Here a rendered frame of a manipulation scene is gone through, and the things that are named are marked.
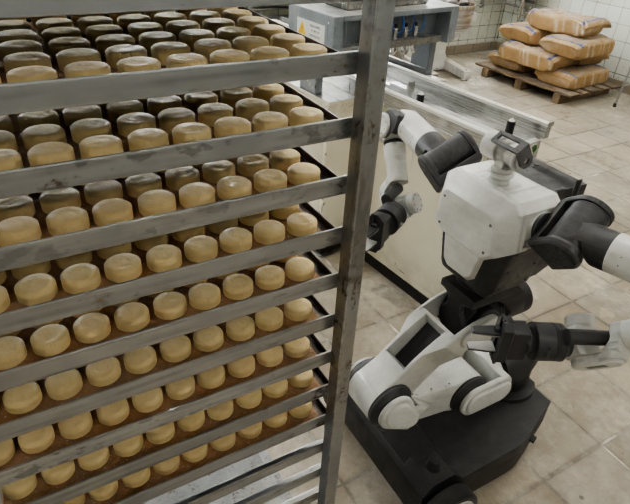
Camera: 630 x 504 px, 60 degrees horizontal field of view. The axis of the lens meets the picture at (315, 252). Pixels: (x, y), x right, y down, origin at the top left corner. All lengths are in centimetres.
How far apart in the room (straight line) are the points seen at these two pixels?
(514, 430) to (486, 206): 87
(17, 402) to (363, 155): 60
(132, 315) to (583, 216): 95
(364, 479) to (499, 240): 96
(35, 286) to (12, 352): 10
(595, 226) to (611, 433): 119
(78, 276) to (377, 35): 50
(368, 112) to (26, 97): 41
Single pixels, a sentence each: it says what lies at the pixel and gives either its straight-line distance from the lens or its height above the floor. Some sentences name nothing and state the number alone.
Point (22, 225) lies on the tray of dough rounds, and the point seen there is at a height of 124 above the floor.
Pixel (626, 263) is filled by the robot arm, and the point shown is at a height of 100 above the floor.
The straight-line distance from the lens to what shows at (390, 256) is 261.
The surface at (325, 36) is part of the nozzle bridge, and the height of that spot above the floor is 110.
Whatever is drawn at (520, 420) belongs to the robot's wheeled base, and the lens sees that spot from 200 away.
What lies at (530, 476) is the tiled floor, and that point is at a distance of 210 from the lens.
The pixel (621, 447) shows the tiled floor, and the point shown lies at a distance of 233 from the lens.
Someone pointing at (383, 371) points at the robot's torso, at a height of 49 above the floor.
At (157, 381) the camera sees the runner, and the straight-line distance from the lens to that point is 89.
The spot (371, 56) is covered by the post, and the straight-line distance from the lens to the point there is 74.
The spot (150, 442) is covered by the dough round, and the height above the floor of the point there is 77.
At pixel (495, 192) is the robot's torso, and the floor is 102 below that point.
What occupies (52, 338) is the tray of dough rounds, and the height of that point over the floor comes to 106.
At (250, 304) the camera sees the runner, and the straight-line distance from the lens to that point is 86.
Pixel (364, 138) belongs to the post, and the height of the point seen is 132.
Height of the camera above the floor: 160
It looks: 34 degrees down
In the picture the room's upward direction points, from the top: 3 degrees clockwise
